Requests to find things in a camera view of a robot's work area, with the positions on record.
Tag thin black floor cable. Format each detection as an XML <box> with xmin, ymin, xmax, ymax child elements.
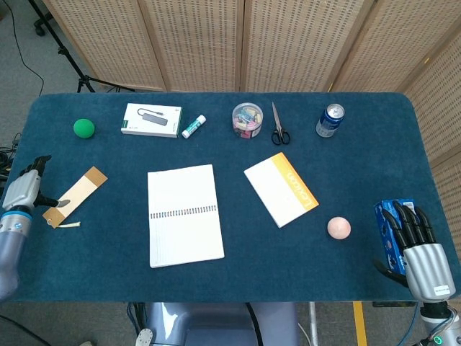
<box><xmin>5</xmin><ymin>0</ymin><xmax>45</xmax><ymax>99</ymax></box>

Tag black-handled scissors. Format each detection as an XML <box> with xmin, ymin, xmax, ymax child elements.
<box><xmin>270</xmin><ymin>101</ymin><xmax>292</xmax><ymax>146</ymax></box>

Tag blue Oreo box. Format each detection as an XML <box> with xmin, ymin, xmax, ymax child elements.
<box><xmin>373</xmin><ymin>198</ymin><xmax>416</xmax><ymax>277</ymax></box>

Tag clear jar of binder clips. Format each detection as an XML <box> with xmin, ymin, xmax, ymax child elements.
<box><xmin>231</xmin><ymin>102</ymin><xmax>264</xmax><ymax>140</ymax></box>

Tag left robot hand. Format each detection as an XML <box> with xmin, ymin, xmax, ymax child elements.
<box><xmin>1</xmin><ymin>154</ymin><xmax>71</xmax><ymax>217</ymax></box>

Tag thin blue cable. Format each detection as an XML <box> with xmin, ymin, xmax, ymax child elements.
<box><xmin>403</xmin><ymin>304</ymin><xmax>421</xmax><ymax>346</ymax></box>

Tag blue table carpet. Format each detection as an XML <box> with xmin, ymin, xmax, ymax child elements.
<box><xmin>0</xmin><ymin>92</ymin><xmax>452</xmax><ymax>303</ymax></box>

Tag green foam ball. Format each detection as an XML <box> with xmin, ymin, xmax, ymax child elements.
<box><xmin>73</xmin><ymin>118</ymin><xmax>97</xmax><ymax>139</ymax></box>

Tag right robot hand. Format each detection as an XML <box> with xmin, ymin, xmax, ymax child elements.
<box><xmin>372</xmin><ymin>200</ymin><xmax>457</xmax><ymax>301</ymax></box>

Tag white green glue stick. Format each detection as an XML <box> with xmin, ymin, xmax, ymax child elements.
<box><xmin>181</xmin><ymin>115</ymin><xmax>207</xmax><ymax>140</ymax></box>

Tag pale pink ball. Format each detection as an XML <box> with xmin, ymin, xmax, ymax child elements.
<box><xmin>326</xmin><ymin>216</ymin><xmax>352</xmax><ymax>240</ymax></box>

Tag white and orange book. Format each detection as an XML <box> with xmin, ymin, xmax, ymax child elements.
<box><xmin>243</xmin><ymin>151</ymin><xmax>321</xmax><ymax>229</ymax></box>

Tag black cable bundle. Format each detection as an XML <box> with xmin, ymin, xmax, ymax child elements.
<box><xmin>0</xmin><ymin>132</ymin><xmax>23</xmax><ymax>183</ymax></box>

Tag white spiral notebook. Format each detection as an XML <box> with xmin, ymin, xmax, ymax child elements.
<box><xmin>147</xmin><ymin>164</ymin><xmax>225</xmax><ymax>269</ymax></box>

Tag white metal pole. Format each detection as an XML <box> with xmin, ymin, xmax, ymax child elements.
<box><xmin>308</xmin><ymin>301</ymin><xmax>321</xmax><ymax>346</ymax></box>

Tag grey robot torso base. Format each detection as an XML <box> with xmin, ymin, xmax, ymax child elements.
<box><xmin>133</xmin><ymin>301</ymin><xmax>300</xmax><ymax>346</ymax></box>

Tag white USB hub box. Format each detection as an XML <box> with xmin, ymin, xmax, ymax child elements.
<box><xmin>120</xmin><ymin>102</ymin><xmax>183</xmax><ymax>139</ymax></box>

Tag wooden rattan folding screen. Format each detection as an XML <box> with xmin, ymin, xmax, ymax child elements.
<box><xmin>42</xmin><ymin>0</ymin><xmax>461</xmax><ymax>262</ymax></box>

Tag black tripod stand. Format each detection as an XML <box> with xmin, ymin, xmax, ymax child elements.
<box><xmin>27</xmin><ymin>0</ymin><xmax>136</xmax><ymax>94</ymax></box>

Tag brown beige tasselled bookmark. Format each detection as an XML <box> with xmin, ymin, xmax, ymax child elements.
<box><xmin>42</xmin><ymin>166</ymin><xmax>109</xmax><ymax>230</ymax></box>

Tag blue soda can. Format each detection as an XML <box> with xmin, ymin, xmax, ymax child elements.
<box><xmin>315</xmin><ymin>103</ymin><xmax>346</xmax><ymax>139</ymax></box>

